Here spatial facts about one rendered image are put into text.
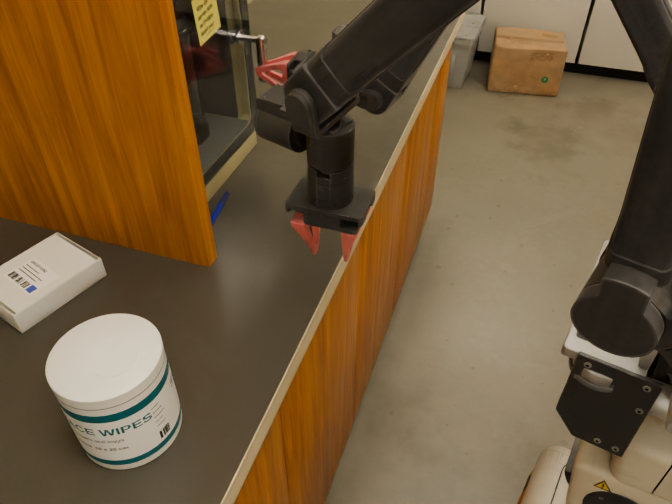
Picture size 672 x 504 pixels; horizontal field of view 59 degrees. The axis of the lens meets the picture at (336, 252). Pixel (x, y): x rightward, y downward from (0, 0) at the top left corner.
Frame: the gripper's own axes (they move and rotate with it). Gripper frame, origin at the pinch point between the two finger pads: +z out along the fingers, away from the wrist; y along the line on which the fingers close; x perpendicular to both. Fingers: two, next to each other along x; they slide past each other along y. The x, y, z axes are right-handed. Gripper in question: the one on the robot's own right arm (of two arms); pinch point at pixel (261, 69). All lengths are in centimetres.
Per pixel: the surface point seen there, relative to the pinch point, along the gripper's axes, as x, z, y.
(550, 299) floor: 113, -77, -78
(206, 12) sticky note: -13.9, 4.1, 10.7
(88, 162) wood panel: 3.1, 15.1, 34.7
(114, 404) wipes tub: 7, -13, 71
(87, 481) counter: 20, -8, 74
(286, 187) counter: 20.2, -7.6, 8.5
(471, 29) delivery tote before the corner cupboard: 81, -14, -254
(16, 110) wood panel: -4.1, 26.1, 34.7
